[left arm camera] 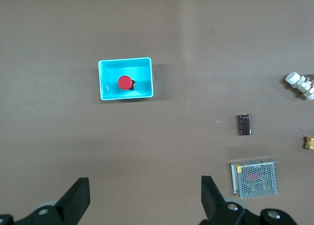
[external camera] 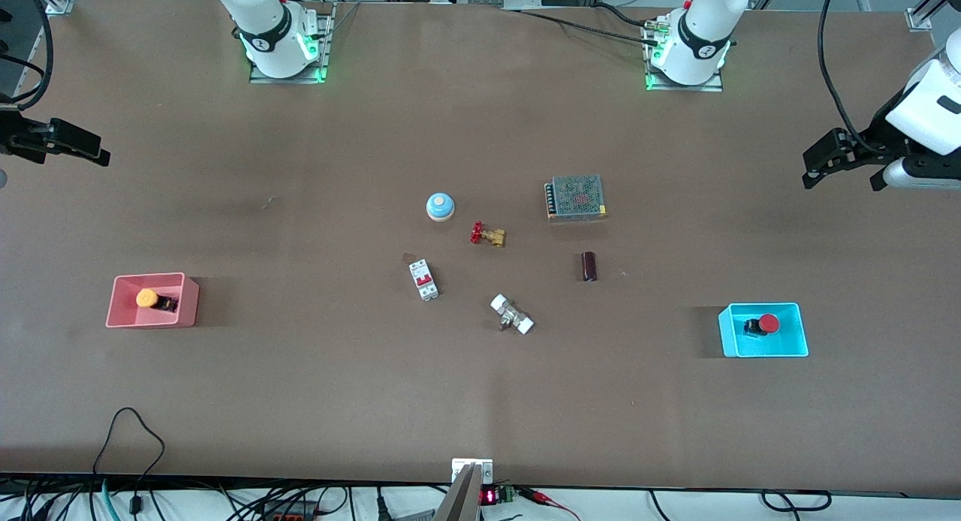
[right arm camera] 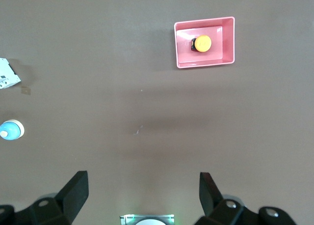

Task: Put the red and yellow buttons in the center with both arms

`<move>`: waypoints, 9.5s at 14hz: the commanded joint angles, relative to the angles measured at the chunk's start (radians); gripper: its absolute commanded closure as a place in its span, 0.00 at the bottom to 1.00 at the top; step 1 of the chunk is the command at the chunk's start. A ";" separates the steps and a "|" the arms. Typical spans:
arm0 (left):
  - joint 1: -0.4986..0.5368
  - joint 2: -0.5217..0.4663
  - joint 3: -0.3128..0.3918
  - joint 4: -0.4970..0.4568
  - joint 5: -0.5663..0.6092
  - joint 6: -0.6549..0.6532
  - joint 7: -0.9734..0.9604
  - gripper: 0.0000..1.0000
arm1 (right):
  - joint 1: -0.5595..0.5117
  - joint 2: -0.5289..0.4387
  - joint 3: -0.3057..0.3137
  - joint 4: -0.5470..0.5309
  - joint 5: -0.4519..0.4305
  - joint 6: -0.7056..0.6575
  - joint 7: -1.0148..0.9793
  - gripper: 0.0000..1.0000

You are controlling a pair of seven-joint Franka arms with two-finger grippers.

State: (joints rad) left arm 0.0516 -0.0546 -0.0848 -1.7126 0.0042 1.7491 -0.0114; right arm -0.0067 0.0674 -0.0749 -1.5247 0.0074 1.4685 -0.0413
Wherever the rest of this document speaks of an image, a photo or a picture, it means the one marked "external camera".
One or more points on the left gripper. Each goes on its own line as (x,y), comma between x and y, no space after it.
(877,134)

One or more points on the yellow push button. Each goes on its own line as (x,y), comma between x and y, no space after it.
(148,298)

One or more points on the red push button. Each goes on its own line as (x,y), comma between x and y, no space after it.
(767,324)

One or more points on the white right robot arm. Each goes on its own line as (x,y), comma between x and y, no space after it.
(263,25)

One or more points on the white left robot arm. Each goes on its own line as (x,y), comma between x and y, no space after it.
(694,33)

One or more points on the cyan plastic bin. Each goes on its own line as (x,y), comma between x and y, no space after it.
(796,341)

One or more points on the pink plastic bin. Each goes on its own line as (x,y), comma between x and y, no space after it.
(188,307)

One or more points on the metal mesh power supply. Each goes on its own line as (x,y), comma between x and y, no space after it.
(576,197)

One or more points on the dark brown cylindrical capacitor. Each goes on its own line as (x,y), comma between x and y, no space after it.
(589,266)

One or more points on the blue domed beige button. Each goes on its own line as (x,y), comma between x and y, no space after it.
(441,205)

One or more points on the metal fitting with white caps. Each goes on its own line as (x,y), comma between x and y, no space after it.
(512,314)

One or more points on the orange power strip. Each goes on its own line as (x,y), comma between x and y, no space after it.
(293,516)

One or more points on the red clip lead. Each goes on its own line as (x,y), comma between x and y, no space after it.
(552,500)

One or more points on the red led display module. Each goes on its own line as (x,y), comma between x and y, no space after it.
(489,496)

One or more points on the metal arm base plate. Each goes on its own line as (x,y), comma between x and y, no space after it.
(709,87)
(326,48)

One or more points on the white circuit breaker red switch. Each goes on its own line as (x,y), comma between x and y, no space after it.
(423,279)

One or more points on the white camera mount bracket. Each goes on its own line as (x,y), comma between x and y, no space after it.
(459,467)

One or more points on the grey camera support bar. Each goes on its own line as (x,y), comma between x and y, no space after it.
(459,502)

